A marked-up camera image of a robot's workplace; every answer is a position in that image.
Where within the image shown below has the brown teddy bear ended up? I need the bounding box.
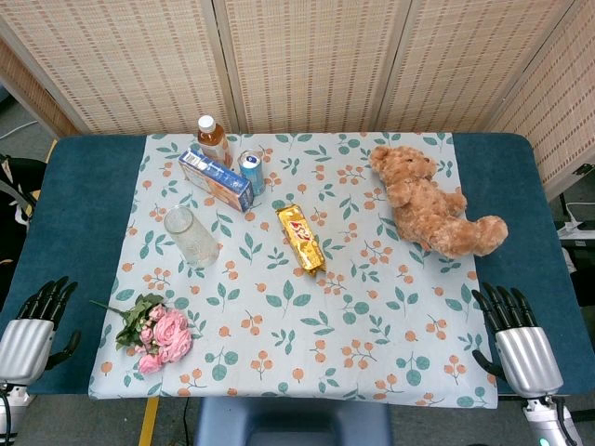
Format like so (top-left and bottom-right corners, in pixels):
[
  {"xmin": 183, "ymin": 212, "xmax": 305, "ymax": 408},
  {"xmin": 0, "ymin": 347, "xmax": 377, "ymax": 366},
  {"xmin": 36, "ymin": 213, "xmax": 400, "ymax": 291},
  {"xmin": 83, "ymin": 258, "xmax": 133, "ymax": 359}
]
[{"xmin": 368, "ymin": 145, "xmax": 509, "ymax": 259}]

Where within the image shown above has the blue white carton box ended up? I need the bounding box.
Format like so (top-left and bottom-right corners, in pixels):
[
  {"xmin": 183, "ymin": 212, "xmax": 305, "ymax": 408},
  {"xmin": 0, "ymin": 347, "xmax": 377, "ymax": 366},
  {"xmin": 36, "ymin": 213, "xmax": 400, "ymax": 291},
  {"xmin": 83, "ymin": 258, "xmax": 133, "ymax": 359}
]
[{"xmin": 178, "ymin": 148, "xmax": 255, "ymax": 214}]

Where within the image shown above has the clear drinking glass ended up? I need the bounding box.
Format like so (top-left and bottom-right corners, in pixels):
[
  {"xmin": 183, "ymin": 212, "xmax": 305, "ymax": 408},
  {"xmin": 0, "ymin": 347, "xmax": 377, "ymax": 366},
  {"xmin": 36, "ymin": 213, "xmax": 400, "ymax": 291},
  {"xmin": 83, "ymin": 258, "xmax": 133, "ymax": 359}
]
[{"xmin": 163, "ymin": 204, "xmax": 220, "ymax": 269}]

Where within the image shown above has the blue drink can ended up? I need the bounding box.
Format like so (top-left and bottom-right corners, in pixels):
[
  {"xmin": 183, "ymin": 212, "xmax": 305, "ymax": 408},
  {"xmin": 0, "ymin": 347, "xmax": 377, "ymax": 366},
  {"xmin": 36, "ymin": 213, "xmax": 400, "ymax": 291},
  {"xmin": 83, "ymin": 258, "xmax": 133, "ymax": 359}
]
[{"xmin": 237, "ymin": 149, "xmax": 267, "ymax": 197}]

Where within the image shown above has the floral print tablecloth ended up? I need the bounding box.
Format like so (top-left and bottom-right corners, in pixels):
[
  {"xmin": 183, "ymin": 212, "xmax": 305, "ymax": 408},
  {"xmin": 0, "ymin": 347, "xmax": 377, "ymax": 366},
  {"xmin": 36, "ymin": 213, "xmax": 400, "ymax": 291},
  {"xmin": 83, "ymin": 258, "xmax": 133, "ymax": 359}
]
[{"xmin": 86, "ymin": 132, "xmax": 499, "ymax": 410}]

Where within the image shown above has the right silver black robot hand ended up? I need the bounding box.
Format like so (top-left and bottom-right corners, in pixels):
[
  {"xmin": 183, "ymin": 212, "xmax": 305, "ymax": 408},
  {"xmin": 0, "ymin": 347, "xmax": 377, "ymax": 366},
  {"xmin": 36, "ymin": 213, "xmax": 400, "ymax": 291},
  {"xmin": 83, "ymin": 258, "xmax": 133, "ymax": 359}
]
[{"xmin": 470, "ymin": 282, "xmax": 565, "ymax": 399}]

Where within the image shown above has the amber tea bottle white cap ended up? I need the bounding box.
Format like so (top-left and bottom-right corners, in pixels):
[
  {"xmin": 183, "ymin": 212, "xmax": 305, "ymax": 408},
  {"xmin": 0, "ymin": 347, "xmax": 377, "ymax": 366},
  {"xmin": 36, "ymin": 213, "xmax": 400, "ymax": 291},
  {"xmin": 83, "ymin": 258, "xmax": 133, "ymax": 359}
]
[{"xmin": 196, "ymin": 114, "xmax": 233, "ymax": 169}]

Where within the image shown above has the blue padded table cover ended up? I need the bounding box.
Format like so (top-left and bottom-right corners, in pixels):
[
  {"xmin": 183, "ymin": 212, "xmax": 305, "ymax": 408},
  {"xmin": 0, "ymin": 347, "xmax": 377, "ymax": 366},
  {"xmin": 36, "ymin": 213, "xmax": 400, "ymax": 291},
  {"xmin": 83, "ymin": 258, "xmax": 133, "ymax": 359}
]
[{"xmin": 0, "ymin": 132, "xmax": 595, "ymax": 396}]

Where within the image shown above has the white power strip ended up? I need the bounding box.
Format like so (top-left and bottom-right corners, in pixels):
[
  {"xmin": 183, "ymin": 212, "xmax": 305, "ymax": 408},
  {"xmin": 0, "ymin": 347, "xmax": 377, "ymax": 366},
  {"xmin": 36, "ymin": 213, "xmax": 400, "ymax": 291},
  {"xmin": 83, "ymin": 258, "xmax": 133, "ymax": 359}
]
[{"xmin": 556, "ymin": 217, "xmax": 595, "ymax": 241}]

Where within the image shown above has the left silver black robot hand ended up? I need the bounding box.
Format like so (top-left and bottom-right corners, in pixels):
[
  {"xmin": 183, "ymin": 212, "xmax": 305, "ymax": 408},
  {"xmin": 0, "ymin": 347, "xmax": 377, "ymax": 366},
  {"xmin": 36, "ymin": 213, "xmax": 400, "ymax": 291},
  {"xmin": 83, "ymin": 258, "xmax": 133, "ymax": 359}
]
[{"xmin": 0, "ymin": 276, "xmax": 82, "ymax": 386}]

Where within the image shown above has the pink artificial flower bouquet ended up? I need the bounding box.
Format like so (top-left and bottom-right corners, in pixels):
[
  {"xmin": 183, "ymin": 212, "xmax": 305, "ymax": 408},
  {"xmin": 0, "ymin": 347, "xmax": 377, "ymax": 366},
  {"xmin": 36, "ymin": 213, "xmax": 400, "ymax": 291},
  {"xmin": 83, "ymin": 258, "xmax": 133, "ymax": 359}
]
[{"xmin": 89, "ymin": 292, "xmax": 193, "ymax": 375}]

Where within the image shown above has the gold foil snack pack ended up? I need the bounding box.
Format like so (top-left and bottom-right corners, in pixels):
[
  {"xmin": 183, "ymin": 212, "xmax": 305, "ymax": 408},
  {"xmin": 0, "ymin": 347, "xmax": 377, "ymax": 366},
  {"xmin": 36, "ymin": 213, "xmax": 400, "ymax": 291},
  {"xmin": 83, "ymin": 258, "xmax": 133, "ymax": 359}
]
[{"xmin": 276, "ymin": 204, "xmax": 326, "ymax": 278}]

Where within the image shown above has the woven bamboo folding screen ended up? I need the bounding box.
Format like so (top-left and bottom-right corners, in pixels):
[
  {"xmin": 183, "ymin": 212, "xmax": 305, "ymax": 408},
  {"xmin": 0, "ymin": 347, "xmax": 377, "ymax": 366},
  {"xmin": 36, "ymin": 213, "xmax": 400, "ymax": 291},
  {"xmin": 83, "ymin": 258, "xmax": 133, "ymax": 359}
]
[{"xmin": 0, "ymin": 0, "xmax": 595, "ymax": 202}]

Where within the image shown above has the black white bag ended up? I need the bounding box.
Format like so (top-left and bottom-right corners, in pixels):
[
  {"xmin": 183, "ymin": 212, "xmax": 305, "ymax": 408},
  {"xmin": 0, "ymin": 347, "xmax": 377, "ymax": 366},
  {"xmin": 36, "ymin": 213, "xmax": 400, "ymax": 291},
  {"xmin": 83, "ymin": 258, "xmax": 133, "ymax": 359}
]
[{"xmin": 0, "ymin": 152, "xmax": 47, "ymax": 308}]

